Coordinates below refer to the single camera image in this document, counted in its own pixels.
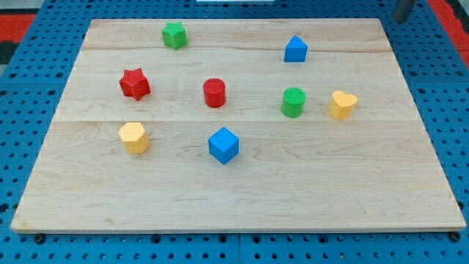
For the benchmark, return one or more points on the yellow heart block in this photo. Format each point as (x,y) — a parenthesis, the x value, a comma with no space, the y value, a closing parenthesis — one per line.
(342,105)

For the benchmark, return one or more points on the blue cube block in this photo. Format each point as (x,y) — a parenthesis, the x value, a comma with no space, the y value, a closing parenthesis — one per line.
(224,145)

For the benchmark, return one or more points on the red cylinder block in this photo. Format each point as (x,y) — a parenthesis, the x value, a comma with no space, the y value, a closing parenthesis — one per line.
(214,92)

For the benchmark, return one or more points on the light wooden board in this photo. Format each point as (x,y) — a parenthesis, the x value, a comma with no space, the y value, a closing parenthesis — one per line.
(375,171)

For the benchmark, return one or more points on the green cylinder block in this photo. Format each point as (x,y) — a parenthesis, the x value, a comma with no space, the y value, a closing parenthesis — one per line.
(293,101)

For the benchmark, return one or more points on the yellow hexagon block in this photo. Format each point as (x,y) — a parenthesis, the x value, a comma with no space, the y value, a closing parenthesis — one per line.
(134,137)

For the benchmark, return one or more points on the blue triangular prism block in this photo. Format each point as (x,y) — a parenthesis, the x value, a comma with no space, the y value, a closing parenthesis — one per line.
(296,50)

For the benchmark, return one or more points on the red star block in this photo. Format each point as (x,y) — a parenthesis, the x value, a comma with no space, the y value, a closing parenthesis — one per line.
(134,84)

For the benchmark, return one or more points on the green star block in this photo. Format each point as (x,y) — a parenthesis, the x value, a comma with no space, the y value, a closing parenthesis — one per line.
(174,35)

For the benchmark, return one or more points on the grey cylindrical robot stick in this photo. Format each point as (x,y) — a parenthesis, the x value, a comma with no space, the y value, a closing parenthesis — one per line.
(402,10)

